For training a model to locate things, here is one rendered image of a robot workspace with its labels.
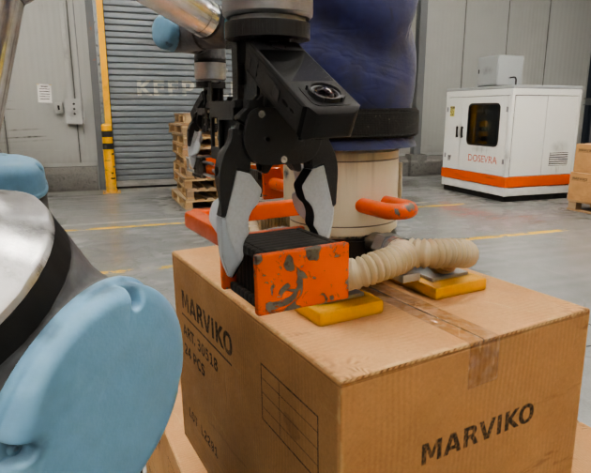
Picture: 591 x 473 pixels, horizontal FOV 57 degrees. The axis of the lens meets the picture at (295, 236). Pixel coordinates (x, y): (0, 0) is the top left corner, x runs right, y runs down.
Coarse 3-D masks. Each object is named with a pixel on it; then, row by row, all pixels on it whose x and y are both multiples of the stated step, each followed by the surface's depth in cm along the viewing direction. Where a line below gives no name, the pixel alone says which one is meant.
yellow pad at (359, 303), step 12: (336, 300) 71; (348, 300) 71; (360, 300) 71; (372, 300) 71; (300, 312) 71; (312, 312) 68; (324, 312) 67; (336, 312) 68; (348, 312) 69; (360, 312) 70; (372, 312) 71; (324, 324) 67
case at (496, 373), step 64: (192, 256) 101; (192, 320) 98; (256, 320) 71; (384, 320) 69; (448, 320) 69; (512, 320) 68; (576, 320) 71; (192, 384) 103; (256, 384) 74; (320, 384) 57; (384, 384) 57; (448, 384) 62; (512, 384) 67; (576, 384) 74; (256, 448) 77; (320, 448) 59; (384, 448) 58; (448, 448) 64; (512, 448) 70
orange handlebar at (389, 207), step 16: (208, 208) 70; (256, 208) 73; (272, 208) 74; (288, 208) 75; (368, 208) 74; (384, 208) 72; (400, 208) 71; (416, 208) 73; (192, 224) 66; (208, 224) 61
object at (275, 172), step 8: (256, 168) 108; (272, 168) 102; (256, 176) 102; (264, 176) 101; (272, 176) 102; (280, 176) 103; (264, 184) 101; (264, 192) 102; (272, 192) 103; (280, 192) 103
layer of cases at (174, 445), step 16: (176, 400) 152; (176, 416) 144; (176, 432) 136; (576, 432) 136; (160, 448) 146; (176, 448) 130; (192, 448) 130; (576, 448) 130; (160, 464) 149; (176, 464) 126; (192, 464) 124; (576, 464) 124
